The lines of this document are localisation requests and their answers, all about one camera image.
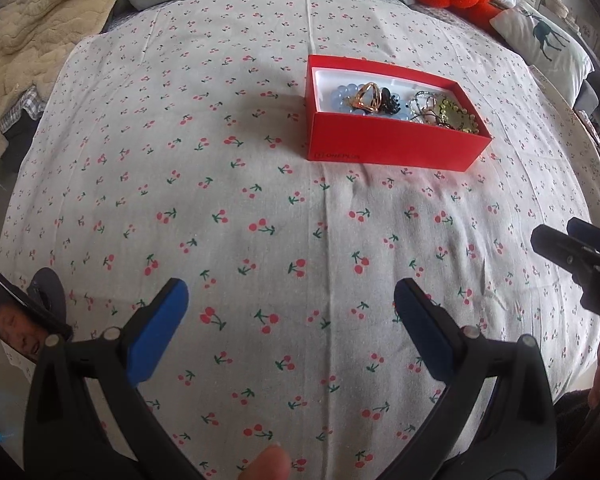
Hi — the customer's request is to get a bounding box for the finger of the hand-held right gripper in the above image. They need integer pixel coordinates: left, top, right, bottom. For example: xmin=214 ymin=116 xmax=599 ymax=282
xmin=531 ymin=225 xmax=600 ymax=286
xmin=566 ymin=217 xmax=600 ymax=257

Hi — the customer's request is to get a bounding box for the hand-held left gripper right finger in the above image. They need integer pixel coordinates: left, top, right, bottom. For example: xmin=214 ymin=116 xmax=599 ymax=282
xmin=380 ymin=277 xmax=558 ymax=480

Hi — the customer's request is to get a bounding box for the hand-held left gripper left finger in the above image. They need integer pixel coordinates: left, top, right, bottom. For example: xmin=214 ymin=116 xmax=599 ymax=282
xmin=22 ymin=277 xmax=206 ymax=480

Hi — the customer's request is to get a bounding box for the yellow-green bead bracelet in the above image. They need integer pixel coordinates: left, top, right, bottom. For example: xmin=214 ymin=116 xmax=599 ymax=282
xmin=430 ymin=96 xmax=481 ymax=136

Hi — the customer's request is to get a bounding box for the red cardboard box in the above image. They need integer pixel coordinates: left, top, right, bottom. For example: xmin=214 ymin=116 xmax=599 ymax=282
xmin=305 ymin=54 xmax=493 ymax=172

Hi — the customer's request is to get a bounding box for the gold ring with green gem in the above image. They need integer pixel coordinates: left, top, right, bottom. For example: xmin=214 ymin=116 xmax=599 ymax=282
xmin=349 ymin=81 xmax=383 ymax=113

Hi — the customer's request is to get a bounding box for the person's left hand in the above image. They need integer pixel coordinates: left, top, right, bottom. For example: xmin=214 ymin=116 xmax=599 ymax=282
xmin=237 ymin=445 xmax=291 ymax=480

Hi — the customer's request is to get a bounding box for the dark fleece clothing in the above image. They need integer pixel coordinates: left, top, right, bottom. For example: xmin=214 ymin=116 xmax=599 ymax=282
xmin=555 ymin=390 xmax=600 ymax=480

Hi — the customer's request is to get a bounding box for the cherry print bed sheet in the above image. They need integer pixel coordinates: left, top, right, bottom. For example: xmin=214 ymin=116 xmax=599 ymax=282
xmin=0 ymin=0 xmax=600 ymax=480

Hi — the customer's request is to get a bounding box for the white deer print pillow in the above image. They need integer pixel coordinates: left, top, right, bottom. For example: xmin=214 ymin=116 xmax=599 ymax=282
xmin=489 ymin=6 xmax=595 ymax=106

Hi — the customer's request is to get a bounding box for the beige quilted blanket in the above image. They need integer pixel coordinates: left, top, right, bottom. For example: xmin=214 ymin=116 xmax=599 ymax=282
xmin=0 ymin=0 xmax=123 ymax=161

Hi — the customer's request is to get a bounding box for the blue bead bracelet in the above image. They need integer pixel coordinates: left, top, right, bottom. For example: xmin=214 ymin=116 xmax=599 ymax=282
xmin=336 ymin=84 xmax=413 ymax=122

